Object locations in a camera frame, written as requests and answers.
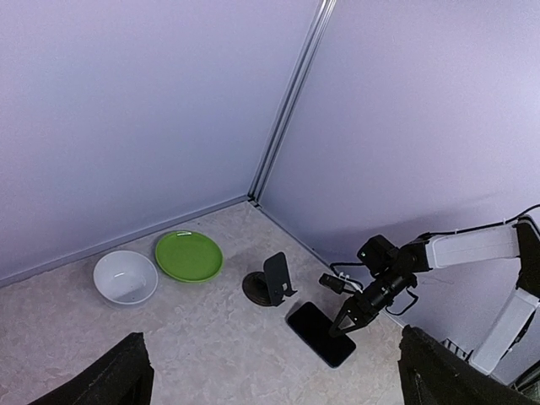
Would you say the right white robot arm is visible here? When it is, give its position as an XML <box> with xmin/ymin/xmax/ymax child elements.
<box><xmin>330</xmin><ymin>213</ymin><xmax>539</xmax><ymax>375</ymax></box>

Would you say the front aluminium rail frame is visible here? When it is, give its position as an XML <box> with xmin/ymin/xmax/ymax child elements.
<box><xmin>441</xmin><ymin>338</ymin><xmax>473</xmax><ymax>363</ymax></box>

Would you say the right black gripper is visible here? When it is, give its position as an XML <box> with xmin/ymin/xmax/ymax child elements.
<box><xmin>329</xmin><ymin>270</ymin><xmax>418</xmax><ymax>338</ymax></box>

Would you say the low black round stand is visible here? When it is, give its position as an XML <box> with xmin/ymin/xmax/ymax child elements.
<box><xmin>241</xmin><ymin>251</ymin><xmax>297</xmax><ymax>307</ymax></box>

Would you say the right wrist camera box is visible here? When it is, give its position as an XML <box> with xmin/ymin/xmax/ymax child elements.
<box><xmin>357</xmin><ymin>235</ymin><xmax>399</xmax><ymax>278</ymax></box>

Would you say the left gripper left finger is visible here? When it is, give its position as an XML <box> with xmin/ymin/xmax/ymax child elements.
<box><xmin>33</xmin><ymin>332</ymin><xmax>154</xmax><ymax>404</ymax></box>

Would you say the white bowl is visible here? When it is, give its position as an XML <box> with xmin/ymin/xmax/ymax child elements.
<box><xmin>93</xmin><ymin>250</ymin><xmax>159</xmax><ymax>309</ymax></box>

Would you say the blue-edged black phone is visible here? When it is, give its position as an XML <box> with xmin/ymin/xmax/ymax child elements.
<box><xmin>286</xmin><ymin>302</ymin><xmax>356</xmax><ymax>369</ymax></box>

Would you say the right aluminium corner post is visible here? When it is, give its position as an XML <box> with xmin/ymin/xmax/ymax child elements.
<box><xmin>247</xmin><ymin>0</ymin><xmax>337</xmax><ymax>204</ymax></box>

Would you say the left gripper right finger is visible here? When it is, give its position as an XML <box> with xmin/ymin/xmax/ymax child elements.
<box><xmin>398</xmin><ymin>326</ymin><xmax>536</xmax><ymax>405</ymax></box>

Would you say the green plate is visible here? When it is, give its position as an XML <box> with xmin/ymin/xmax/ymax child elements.
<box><xmin>154</xmin><ymin>230</ymin><xmax>224</xmax><ymax>284</ymax></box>

